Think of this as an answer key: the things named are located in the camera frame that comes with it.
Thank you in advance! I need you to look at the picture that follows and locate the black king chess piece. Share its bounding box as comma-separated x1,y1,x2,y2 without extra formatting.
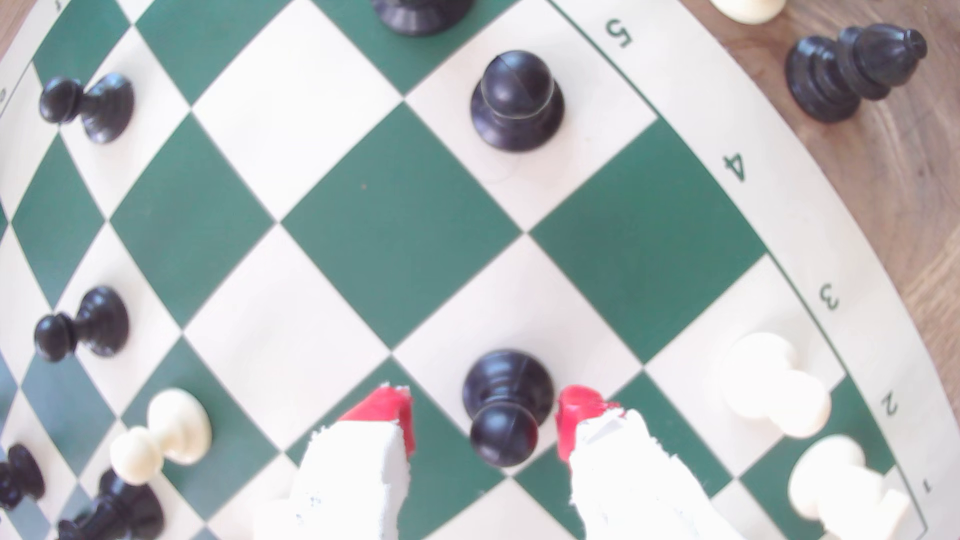
56,468,166,540

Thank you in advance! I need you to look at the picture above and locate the white knight chess piece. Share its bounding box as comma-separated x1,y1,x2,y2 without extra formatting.
787,434,912,540

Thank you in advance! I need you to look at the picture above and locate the black pawn chess piece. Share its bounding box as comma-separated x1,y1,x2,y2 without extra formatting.
470,49,566,153
39,72,136,145
462,348,556,469
33,285,130,364

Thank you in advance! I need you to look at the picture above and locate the black knight chess piece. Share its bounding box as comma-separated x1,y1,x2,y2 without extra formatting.
0,443,46,512
371,0,475,38

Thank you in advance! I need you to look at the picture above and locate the black bishop chess piece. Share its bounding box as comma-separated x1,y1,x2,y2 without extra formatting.
784,23,928,125

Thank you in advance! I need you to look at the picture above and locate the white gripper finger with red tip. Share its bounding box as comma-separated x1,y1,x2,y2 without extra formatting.
556,385,744,540
251,384,417,540

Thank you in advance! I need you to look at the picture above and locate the white pawn chess piece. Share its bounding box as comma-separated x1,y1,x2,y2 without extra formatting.
109,387,213,486
720,332,833,440

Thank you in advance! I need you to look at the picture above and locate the green and cream chess mat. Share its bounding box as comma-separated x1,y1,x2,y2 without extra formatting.
0,0,960,540

